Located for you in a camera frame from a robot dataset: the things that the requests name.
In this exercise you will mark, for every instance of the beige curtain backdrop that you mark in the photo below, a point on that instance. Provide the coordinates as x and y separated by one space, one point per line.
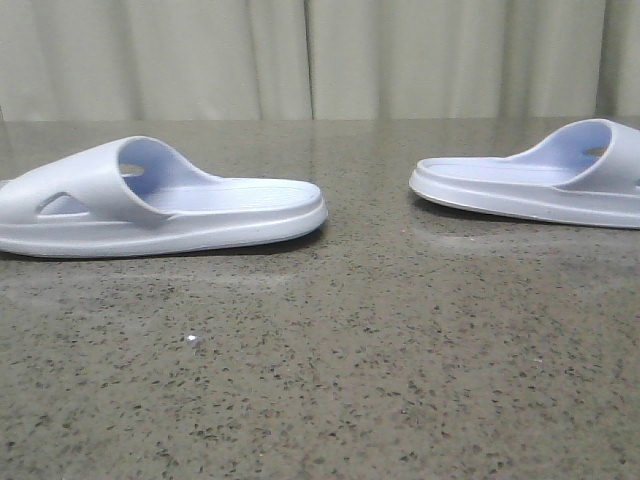
188 60

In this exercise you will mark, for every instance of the light blue slipper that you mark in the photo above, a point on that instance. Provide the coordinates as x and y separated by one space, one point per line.
139 196
585 173

